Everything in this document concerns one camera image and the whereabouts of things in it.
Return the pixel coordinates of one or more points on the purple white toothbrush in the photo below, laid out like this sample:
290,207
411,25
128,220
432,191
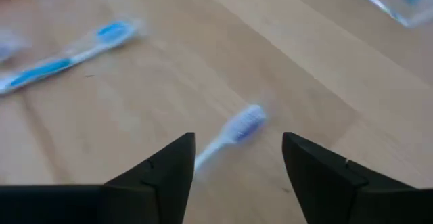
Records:
243,124

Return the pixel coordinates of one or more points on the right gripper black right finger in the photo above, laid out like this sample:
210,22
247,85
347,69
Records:
321,190

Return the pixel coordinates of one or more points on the clear plastic cup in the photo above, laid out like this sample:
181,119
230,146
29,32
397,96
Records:
389,0

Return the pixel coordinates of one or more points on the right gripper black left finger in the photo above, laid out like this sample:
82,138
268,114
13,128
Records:
162,190

